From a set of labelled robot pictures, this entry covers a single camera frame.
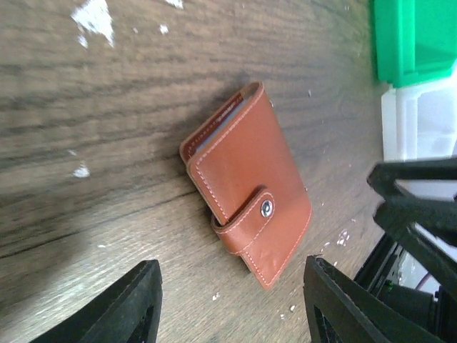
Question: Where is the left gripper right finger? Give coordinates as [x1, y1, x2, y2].
[303, 255, 441, 342]

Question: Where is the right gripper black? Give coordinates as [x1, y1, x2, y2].
[354, 157, 456, 339]

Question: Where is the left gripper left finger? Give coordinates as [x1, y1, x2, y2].
[33, 259, 163, 342]

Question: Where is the white bin near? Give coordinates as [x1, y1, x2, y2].
[380, 67, 457, 161]

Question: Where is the green bin middle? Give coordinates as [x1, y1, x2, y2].
[373, 0, 456, 88]

